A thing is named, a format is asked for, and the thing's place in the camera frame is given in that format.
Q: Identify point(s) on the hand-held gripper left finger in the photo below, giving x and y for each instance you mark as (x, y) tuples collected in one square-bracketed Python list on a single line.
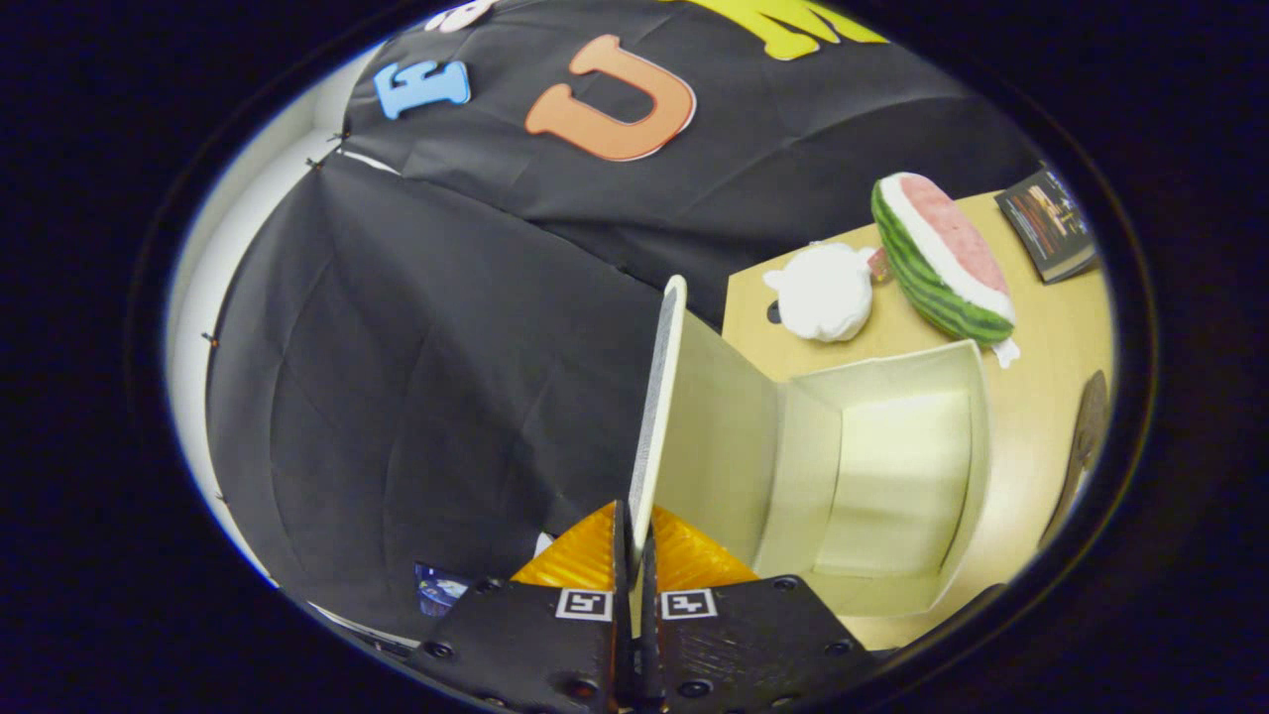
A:
[(620, 635)]

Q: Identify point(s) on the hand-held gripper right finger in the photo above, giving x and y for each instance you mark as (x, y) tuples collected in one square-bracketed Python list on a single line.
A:
[(649, 645)]

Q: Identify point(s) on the brown fuzzy shoe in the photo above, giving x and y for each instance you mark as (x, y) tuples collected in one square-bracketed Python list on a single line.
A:
[(1089, 436)]

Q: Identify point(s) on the watermelon slice plush toy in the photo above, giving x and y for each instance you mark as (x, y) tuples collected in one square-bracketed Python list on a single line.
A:
[(942, 258)]

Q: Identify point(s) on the black cover book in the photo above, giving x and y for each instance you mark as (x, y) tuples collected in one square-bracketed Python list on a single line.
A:
[(1051, 223)]

